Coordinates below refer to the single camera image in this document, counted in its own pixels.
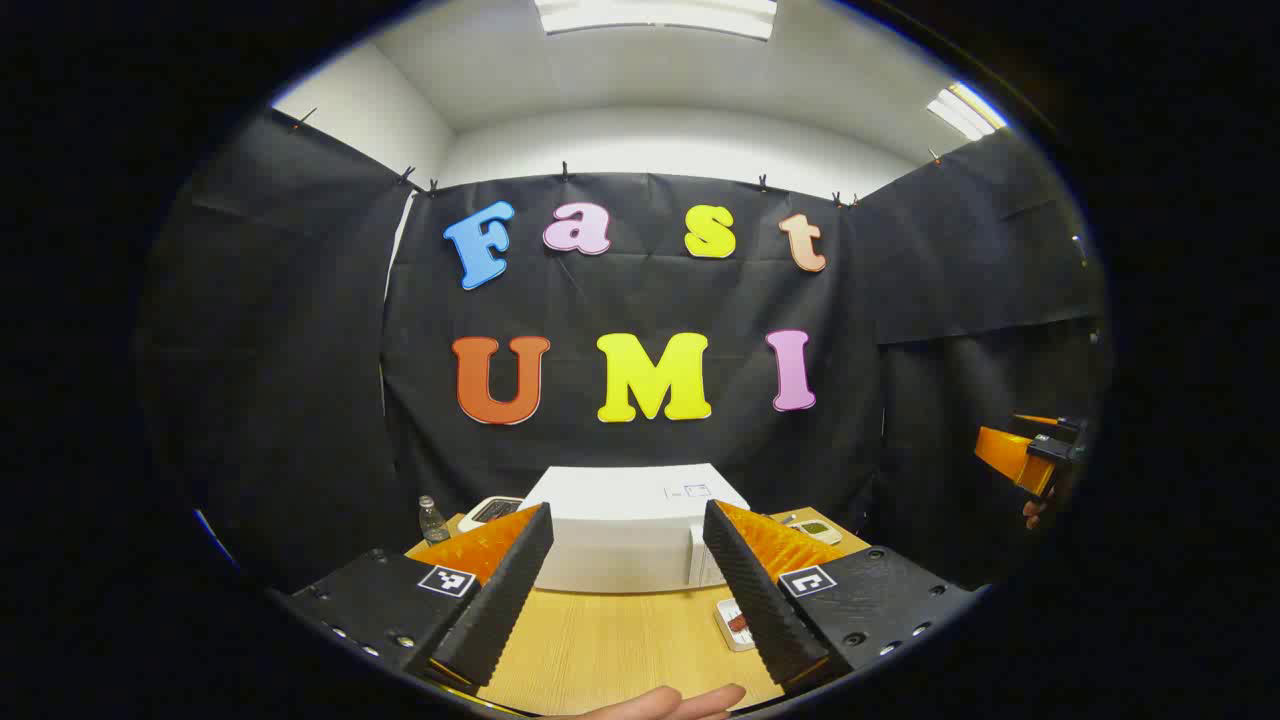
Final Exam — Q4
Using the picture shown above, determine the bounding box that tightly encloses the white rectangular dish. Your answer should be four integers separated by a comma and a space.
714, 597, 758, 653

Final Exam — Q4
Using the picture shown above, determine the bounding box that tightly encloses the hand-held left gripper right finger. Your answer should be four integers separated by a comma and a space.
702, 499, 976, 693

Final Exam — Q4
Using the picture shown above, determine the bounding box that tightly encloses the white toaster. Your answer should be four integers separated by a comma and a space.
457, 496, 525, 533

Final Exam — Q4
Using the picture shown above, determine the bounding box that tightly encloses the small ceiling light panel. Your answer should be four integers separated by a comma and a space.
925, 82, 1008, 141

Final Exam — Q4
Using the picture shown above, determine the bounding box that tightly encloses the black backdrop cloth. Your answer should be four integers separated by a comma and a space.
135, 105, 1106, 591

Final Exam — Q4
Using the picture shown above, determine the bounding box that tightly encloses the white microwave oven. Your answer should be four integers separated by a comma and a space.
518, 463, 751, 595

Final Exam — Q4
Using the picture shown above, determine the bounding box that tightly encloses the long ceiling light panel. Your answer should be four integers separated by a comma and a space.
533, 0, 779, 41

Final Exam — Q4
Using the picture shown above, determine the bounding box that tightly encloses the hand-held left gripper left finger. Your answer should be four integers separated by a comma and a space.
285, 502, 556, 693

